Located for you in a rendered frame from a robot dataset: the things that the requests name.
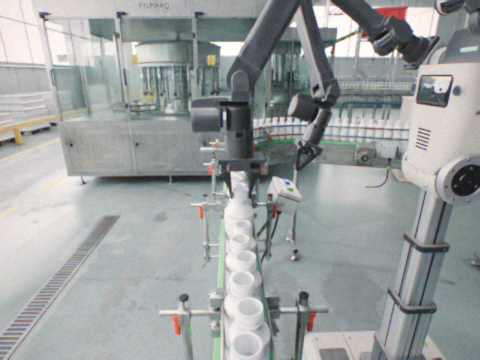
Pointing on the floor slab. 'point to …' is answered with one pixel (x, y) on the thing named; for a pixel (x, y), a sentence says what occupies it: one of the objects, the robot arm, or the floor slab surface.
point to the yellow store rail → (23, 127)
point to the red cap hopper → (377, 64)
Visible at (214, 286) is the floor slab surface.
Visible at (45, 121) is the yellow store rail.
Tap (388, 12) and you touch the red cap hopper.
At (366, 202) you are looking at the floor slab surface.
